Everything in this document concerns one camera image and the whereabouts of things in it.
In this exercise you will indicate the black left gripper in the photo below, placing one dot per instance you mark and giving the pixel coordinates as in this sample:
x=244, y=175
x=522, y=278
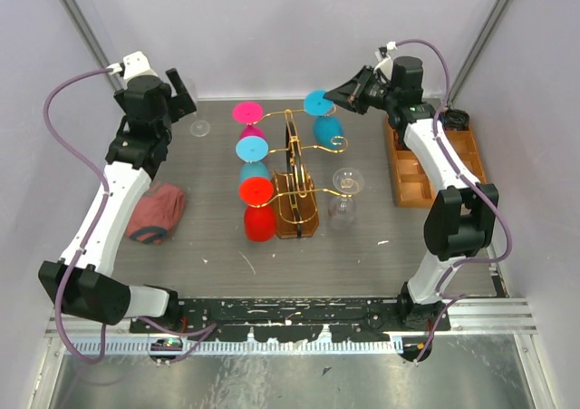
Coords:
x=182, y=103

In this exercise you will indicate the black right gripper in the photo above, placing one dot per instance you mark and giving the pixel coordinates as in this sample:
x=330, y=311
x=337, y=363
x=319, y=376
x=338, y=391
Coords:
x=349, y=94

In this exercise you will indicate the light blue wine glass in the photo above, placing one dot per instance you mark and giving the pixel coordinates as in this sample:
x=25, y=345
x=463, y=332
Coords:
x=327, y=128
x=252, y=150

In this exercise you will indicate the clear wine glass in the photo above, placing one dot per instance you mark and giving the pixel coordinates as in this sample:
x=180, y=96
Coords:
x=199, y=127
x=342, y=209

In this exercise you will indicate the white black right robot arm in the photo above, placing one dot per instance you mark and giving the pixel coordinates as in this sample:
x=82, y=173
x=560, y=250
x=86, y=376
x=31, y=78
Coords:
x=463, y=214

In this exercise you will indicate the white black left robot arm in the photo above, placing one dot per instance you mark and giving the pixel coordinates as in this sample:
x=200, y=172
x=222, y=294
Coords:
x=80, y=283

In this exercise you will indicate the pink wine glass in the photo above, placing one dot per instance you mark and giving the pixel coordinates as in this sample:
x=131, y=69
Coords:
x=249, y=114

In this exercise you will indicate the clear front wine glass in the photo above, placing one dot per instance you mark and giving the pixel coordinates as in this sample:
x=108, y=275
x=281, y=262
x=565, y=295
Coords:
x=342, y=209

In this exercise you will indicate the red wine glass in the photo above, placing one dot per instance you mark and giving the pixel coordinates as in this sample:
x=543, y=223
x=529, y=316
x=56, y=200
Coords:
x=259, y=217

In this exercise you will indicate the dark rubber bands pile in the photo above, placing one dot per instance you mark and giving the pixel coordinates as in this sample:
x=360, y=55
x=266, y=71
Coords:
x=454, y=119

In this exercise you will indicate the wooden compartment tray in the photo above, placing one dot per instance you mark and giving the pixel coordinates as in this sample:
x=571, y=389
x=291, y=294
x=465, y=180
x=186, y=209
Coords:
x=425, y=158

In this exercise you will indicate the folded red t-shirt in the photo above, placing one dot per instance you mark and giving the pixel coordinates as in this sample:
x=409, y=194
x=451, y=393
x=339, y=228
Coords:
x=157, y=214

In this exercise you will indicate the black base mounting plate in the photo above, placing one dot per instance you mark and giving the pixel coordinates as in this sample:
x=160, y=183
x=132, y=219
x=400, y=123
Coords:
x=295, y=319

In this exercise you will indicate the gold wire wine glass rack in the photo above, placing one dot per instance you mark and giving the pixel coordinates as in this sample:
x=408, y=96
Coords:
x=294, y=201

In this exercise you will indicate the left aluminium corner post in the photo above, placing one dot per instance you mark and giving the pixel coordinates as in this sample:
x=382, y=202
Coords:
x=84, y=30

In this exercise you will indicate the aluminium corner post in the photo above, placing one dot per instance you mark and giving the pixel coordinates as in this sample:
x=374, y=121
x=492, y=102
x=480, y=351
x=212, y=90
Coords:
x=485, y=34
x=84, y=30

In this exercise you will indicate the right aluminium corner post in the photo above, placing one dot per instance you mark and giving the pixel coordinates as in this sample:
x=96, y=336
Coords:
x=485, y=34

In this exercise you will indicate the aluminium front rail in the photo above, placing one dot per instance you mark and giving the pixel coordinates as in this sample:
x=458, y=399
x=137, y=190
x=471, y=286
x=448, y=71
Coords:
x=468, y=317

